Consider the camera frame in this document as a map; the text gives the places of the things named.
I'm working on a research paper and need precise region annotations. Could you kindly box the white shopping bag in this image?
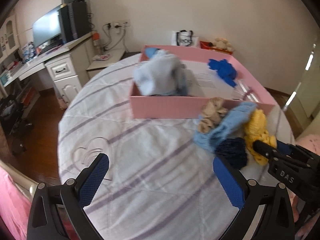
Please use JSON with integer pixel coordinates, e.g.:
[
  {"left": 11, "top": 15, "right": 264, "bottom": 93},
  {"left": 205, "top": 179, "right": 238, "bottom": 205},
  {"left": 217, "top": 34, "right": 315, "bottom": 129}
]
[{"left": 171, "top": 30, "right": 200, "bottom": 48}]

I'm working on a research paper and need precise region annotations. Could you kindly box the pink bedding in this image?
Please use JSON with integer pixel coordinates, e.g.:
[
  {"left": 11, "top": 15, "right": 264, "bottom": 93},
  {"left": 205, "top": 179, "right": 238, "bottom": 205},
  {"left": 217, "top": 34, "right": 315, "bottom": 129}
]
[{"left": 1, "top": 168, "right": 31, "bottom": 239}]

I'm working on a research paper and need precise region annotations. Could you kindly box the white desk with drawers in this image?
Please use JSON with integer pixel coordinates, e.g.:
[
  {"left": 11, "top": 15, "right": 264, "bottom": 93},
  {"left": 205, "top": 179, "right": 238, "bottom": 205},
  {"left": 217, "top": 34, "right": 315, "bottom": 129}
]
[{"left": 1, "top": 33, "right": 94, "bottom": 105}]

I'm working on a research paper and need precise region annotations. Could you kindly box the cream plush toy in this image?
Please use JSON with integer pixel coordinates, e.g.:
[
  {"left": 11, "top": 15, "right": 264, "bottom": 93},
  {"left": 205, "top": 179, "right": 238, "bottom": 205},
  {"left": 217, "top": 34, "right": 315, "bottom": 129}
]
[{"left": 213, "top": 37, "right": 233, "bottom": 51}]

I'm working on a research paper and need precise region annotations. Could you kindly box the clear plastic bag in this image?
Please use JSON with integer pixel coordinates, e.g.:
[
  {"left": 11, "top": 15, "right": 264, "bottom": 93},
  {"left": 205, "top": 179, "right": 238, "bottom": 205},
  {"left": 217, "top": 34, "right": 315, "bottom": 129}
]
[{"left": 232, "top": 79, "right": 260, "bottom": 103}]

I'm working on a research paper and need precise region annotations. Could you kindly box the pink cardboard box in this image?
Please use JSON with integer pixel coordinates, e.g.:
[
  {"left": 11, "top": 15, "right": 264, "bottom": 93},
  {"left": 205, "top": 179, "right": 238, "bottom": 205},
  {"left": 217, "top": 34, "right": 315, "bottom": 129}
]
[{"left": 130, "top": 45, "right": 276, "bottom": 119}]

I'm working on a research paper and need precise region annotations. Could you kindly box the black computer monitor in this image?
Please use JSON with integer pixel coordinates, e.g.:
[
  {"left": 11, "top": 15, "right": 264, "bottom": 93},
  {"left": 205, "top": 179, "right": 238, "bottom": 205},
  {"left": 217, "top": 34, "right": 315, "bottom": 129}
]
[{"left": 32, "top": 6, "right": 61, "bottom": 47}]

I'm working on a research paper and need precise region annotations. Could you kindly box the royal blue knitted scrunchie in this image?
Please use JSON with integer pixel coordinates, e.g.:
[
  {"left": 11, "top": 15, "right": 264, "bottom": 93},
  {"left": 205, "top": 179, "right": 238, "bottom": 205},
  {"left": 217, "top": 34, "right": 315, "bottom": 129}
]
[{"left": 208, "top": 59, "right": 238, "bottom": 88}]

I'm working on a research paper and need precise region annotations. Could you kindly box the yellow knitted scrunchie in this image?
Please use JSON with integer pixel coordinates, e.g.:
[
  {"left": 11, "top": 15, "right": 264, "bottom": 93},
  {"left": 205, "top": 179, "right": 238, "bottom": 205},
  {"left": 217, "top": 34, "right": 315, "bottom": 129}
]
[{"left": 244, "top": 109, "right": 277, "bottom": 166}]

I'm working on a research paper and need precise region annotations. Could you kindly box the orange capped bottle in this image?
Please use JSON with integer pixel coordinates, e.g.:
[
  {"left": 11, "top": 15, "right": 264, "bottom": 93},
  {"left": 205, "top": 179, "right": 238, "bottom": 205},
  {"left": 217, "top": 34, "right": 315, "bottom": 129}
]
[{"left": 92, "top": 31, "right": 101, "bottom": 53}]

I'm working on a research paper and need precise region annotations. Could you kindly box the beige scrunchie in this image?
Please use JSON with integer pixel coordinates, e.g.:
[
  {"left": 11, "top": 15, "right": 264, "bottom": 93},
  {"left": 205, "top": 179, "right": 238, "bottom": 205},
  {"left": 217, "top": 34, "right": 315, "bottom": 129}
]
[{"left": 198, "top": 97, "right": 228, "bottom": 134}]

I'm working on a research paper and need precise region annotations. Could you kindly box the light blue fleece headband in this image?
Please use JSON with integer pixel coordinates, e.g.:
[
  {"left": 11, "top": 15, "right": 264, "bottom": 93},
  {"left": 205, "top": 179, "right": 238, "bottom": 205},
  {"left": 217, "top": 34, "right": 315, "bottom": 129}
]
[{"left": 194, "top": 102, "right": 257, "bottom": 153}]

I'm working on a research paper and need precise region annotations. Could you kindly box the navy knitted scrunchie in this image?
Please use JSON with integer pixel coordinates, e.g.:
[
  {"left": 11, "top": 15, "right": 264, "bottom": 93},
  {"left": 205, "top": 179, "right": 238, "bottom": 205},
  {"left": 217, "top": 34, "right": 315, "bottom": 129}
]
[{"left": 215, "top": 138, "right": 248, "bottom": 170}]

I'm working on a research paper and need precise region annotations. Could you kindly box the wall power outlet strip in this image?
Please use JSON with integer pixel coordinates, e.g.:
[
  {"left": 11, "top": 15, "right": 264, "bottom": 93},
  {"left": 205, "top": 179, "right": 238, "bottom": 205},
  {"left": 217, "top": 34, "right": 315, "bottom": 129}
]
[{"left": 106, "top": 20, "right": 131, "bottom": 29}]

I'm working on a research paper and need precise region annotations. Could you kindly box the red storage box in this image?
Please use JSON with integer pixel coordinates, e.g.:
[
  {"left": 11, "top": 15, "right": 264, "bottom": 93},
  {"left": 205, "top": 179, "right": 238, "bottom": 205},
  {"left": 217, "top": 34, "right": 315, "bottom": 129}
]
[{"left": 200, "top": 41, "right": 233, "bottom": 55}]

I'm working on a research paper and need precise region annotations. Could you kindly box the white glass door cabinet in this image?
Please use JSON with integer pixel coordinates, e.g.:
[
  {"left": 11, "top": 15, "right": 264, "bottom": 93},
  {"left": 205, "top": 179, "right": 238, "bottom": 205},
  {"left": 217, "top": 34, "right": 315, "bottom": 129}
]
[{"left": 0, "top": 15, "right": 20, "bottom": 63}]

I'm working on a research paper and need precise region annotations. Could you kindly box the black power cable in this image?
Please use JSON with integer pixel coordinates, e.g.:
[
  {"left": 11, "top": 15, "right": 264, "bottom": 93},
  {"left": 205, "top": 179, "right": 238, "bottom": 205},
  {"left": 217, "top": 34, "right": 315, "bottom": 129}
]
[{"left": 101, "top": 23, "right": 127, "bottom": 53}]

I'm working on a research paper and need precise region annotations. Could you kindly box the low white side shelf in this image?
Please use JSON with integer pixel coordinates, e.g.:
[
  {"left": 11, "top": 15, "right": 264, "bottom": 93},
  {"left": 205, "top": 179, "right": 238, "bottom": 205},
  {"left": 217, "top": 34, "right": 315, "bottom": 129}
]
[{"left": 86, "top": 49, "right": 125, "bottom": 79}]

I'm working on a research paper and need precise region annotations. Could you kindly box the black computer tower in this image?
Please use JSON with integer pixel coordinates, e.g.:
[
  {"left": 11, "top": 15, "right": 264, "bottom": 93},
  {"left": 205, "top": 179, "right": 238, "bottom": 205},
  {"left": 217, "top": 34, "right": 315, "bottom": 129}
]
[{"left": 58, "top": 2, "right": 91, "bottom": 43}]

